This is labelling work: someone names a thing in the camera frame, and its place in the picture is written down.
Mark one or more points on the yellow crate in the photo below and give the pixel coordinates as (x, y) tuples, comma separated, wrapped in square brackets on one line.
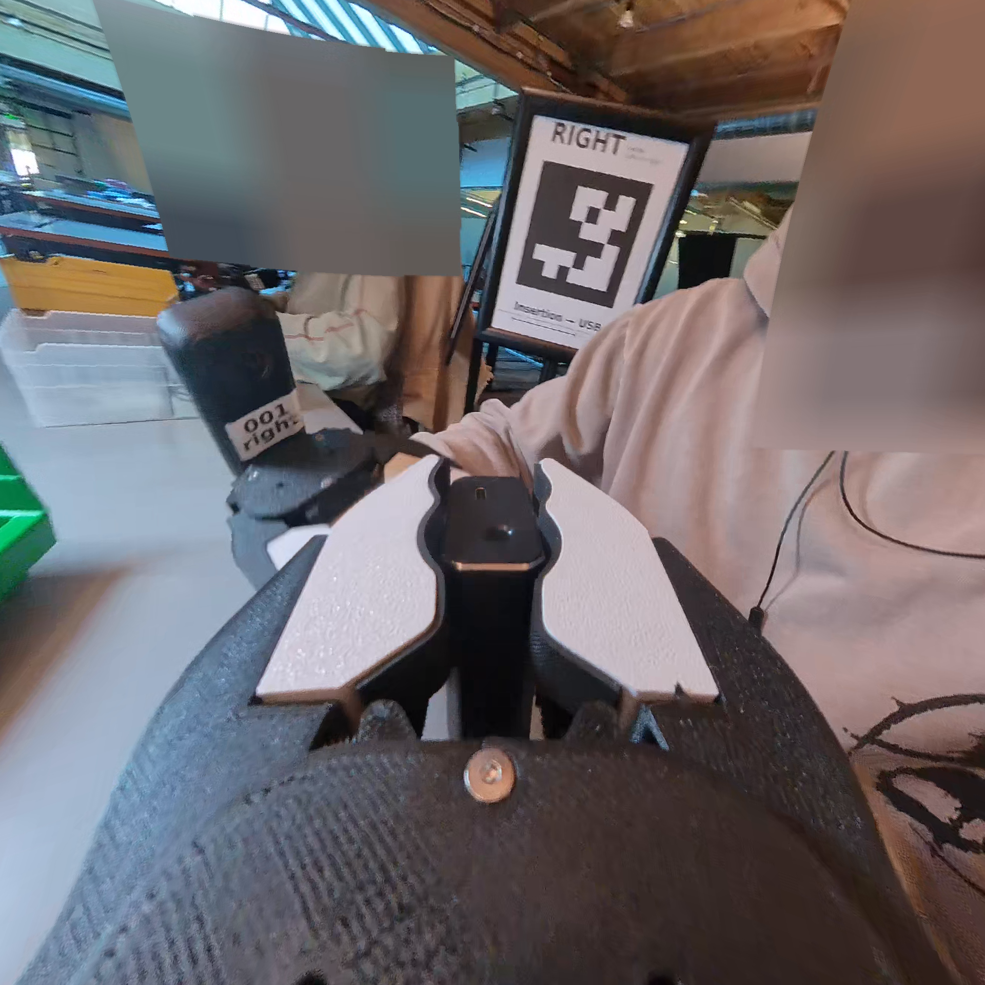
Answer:
[(85, 285)]

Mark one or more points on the framed marker sign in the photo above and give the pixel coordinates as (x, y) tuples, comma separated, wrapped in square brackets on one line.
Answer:
[(585, 223)]

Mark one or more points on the green plastic bin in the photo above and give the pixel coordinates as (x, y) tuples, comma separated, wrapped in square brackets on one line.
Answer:
[(23, 531)]

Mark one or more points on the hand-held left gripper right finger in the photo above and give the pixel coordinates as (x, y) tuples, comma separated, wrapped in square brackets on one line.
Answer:
[(623, 608)]

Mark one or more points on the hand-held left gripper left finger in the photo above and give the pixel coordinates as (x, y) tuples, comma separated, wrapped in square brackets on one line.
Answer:
[(354, 608)]

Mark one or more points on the black USB hub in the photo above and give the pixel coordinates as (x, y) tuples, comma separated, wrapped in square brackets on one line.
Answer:
[(492, 615)]

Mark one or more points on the clear plastic trays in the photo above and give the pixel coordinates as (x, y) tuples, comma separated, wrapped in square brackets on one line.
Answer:
[(92, 369)]

